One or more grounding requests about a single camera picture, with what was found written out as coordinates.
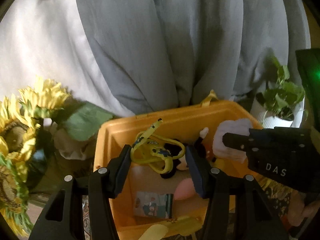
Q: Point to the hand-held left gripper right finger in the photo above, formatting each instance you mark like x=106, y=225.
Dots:
x=197, y=170

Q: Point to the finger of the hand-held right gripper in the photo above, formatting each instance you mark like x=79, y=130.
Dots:
x=235, y=141

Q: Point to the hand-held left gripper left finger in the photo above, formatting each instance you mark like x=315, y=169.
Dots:
x=125, y=160

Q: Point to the white soft cloth toy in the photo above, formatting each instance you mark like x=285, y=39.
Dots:
x=235, y=126

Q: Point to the pale pink egg toy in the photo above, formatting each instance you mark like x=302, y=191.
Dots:
x=185, y=188

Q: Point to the mouse plush toy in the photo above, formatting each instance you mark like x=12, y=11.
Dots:
x=201, y=147

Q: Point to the orange plastic crate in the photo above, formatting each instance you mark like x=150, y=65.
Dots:
x=117, y=130

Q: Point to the small picture card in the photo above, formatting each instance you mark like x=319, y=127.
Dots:
x=150, y=205

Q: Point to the person's right hand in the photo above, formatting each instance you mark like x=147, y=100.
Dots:
x=295, y=215

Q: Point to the white ribbed plant pot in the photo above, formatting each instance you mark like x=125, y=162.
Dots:
x=267, y=122

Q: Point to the patterned fringed table cloth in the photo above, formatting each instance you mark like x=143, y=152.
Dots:
x=277, y=200

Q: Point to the green potted plant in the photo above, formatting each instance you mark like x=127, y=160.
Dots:
x=282, y=97

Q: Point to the grey-green flower bucket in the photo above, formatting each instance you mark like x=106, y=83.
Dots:
x=42, y=170

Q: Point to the sunflower bouquet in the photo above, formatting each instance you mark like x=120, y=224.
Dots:
x=45, y=97

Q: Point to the grey curtain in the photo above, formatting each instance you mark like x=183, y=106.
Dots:
x=162, y=42

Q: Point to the beige curtain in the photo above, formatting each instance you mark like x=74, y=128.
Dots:
x=50, y=42

